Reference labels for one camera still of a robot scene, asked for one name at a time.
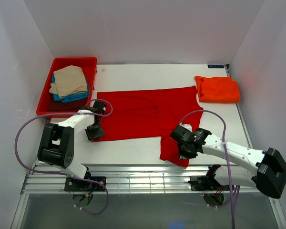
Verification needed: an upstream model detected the red t shirt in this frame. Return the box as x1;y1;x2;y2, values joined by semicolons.
97;86;202;167

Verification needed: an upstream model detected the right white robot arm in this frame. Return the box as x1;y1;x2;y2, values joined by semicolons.
170;125;286;199

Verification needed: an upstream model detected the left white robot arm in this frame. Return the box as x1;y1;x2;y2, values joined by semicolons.
38;104;107;191

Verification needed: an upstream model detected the blue folded t shirt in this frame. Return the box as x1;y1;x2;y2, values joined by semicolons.
51;76;90;103

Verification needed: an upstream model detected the dark maroon folded t shirt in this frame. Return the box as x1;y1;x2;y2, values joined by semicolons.
47;98;86;112

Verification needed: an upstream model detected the red plastic bin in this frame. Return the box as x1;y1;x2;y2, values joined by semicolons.
36;57;97;118

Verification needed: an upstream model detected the beige folded t shirt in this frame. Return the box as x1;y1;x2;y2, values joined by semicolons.
49;65;87;97

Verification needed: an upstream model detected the folded orange t shirt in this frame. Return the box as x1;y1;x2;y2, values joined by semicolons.
194;76;241;104

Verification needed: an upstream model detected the blue table label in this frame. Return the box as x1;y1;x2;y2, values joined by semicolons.
207;64;225;69

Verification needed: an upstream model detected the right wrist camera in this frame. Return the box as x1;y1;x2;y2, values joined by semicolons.
169;124;193;144

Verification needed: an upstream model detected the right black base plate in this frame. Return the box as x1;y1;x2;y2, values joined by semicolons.
188;176;229;191

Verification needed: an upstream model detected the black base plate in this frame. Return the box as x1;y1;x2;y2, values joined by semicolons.
188;176;229;191
63;177;105;192

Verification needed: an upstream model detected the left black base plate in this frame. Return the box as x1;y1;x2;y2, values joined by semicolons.
63;177;105;192

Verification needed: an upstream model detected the aluminium rail frame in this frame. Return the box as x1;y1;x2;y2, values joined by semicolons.
11;64;286;229

